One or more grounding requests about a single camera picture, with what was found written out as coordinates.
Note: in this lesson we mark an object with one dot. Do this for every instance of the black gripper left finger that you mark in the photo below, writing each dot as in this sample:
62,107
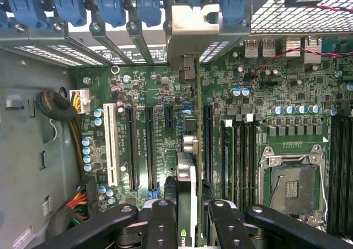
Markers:
161,227

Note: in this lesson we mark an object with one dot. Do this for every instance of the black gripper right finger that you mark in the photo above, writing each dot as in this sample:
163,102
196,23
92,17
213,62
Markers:
229,227

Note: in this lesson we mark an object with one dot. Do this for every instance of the black RAM slot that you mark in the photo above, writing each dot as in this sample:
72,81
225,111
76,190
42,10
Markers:
254,163
247,163
350,177
343,177
239,163
334,177

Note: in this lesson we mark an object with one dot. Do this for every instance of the black-labelled RAM stick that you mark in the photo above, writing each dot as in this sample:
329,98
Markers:
227,155

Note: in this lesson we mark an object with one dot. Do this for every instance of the CPU socket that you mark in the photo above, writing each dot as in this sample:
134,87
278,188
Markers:
292,188

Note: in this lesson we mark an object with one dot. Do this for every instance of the long PCIe expansion slot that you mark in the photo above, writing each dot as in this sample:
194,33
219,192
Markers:
133,150
151,150
208,138

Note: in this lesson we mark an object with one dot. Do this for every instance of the white PCI expansion slot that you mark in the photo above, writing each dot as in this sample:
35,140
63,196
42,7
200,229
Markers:
111,144

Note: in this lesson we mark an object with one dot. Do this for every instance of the short PCIe expansion slot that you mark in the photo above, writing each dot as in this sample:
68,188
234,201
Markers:
169,118

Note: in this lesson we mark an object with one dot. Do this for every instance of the green motherboard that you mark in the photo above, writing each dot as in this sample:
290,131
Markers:
275,94

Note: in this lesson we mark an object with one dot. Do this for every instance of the white power connector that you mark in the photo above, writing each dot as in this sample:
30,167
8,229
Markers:
82,100

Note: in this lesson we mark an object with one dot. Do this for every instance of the gray open PC case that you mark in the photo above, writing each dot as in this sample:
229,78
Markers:
27,150

